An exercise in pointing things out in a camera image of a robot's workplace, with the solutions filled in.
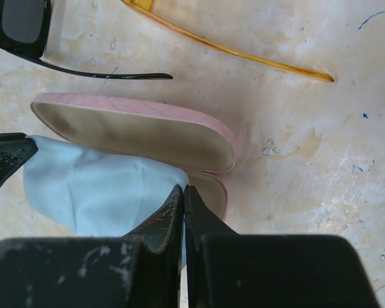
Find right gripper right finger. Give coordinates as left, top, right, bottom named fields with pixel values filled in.
left=184, top=185, right=237, bottom=307

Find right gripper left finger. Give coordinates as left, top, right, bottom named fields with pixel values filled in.
left=124, top=185, right=184, bottom=307

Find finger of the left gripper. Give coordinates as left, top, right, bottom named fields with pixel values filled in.
left=0, top=133, right=38, bottom=188

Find pink glasses case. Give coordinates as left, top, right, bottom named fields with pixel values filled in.
left=31, top=93, right=236, bottom=219

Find light blue cleaning cloth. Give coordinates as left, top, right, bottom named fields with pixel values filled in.
left=22, top=134, right=190, bottom=267

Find black sunglasses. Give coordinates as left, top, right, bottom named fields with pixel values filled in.
left=0, top=0, right=173, bottom=80

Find orange sunglasses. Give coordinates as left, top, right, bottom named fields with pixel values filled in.
left=122, top=0, right=334, bottom=83

